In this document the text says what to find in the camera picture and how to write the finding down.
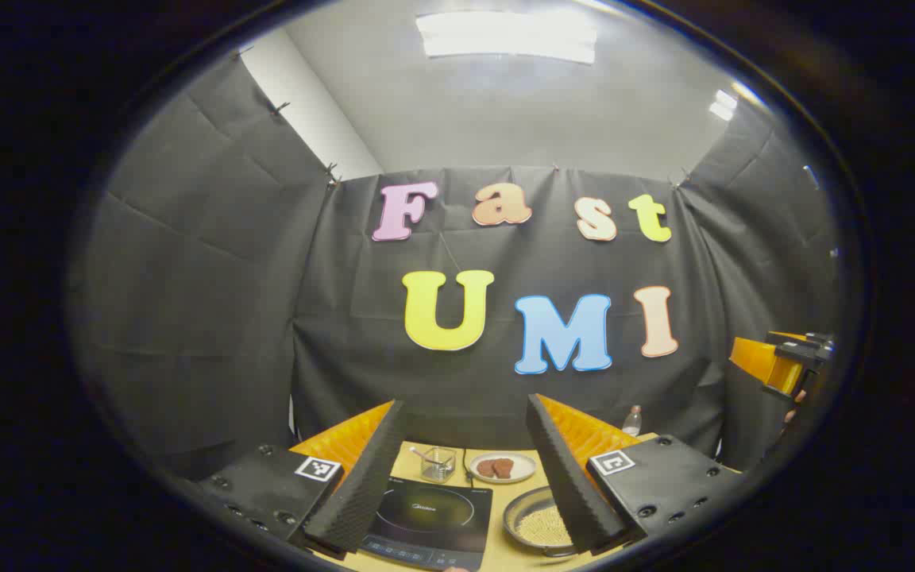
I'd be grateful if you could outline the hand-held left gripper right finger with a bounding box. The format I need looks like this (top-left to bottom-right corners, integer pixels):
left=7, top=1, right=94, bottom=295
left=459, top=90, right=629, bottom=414
left=525, top=393, right=744, bottom=555

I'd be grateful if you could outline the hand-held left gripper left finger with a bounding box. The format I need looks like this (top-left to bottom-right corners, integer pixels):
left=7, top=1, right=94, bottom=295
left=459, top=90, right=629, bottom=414
left=195, top=400, right=409, bottom=557

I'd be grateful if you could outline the steel pot with black handle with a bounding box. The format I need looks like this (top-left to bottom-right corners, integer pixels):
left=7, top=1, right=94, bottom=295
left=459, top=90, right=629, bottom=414
left=503, top=486, right=585, bottom=557

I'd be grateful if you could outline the black induction cooktop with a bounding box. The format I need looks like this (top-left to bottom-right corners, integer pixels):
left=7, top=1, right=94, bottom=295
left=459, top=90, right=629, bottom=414
left=361, top=475, right=494, bottom=571

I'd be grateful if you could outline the white oval plate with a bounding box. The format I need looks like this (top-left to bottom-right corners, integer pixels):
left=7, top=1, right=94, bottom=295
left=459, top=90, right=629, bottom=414
left=469, top=451, right=538, bottom=484

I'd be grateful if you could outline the pile of soybeans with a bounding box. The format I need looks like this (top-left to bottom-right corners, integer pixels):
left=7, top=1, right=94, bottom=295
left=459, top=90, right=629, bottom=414
left=515, top=504, right=573, bottom=549

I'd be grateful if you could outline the black backdrop cloth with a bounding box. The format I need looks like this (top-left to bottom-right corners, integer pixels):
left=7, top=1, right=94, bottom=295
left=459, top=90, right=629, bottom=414
left=68, top=52, right=840, bottom=481

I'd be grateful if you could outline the large ceiling light panel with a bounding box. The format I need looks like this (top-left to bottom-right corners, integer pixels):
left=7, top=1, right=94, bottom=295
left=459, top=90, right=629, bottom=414
left=415, top=10, right=597, bottom=64

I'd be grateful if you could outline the small wire mesh basket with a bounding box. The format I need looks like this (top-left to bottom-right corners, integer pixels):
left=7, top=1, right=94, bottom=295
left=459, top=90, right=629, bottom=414
left=420, top=446, right=457, bottom=482

